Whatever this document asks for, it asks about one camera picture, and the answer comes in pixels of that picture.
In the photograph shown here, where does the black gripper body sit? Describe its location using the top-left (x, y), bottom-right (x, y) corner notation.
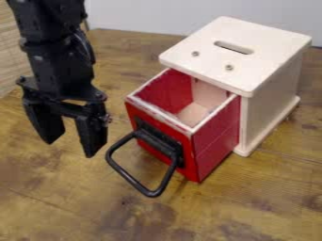
top-left (16, 77), bottom-right (110, 125)

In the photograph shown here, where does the red wooden drawer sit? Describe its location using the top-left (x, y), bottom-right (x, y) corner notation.
top-left (124, 69), bottom-right (241, 183)

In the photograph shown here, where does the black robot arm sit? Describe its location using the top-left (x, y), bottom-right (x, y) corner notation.
top-left (7, 0), bottom-right (108, 157)

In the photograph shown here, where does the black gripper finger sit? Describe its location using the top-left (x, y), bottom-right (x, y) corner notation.
top-left (23, 99), bottom-right (66, 144)
top-left (75, 115), bottom-right (108, 158)

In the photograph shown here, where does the black metal drawer handle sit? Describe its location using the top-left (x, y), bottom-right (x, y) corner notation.
top-left (104, 116), bottom-right (186, 199)

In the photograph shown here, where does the white wooden drawer cabinet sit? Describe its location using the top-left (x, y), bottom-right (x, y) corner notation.
top-left (159, 16), bottom-right (311, 156)

